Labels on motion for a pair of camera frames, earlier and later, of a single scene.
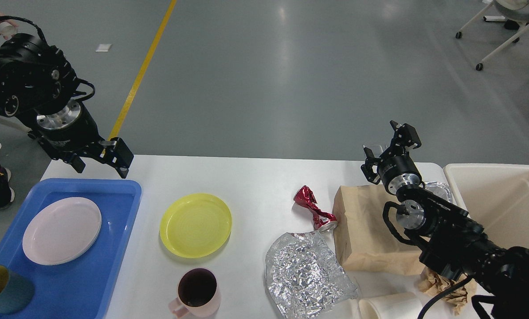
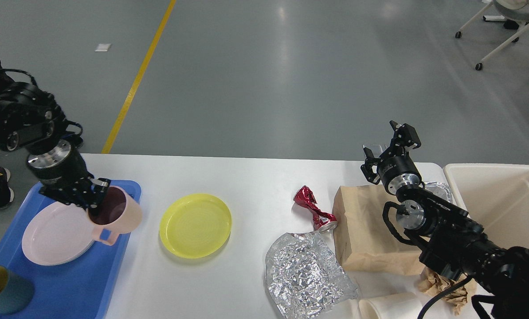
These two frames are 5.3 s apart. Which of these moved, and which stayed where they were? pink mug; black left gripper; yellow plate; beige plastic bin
Moved: black left gripper; pink mug
Stayed: beige plastic bin; yellow plate
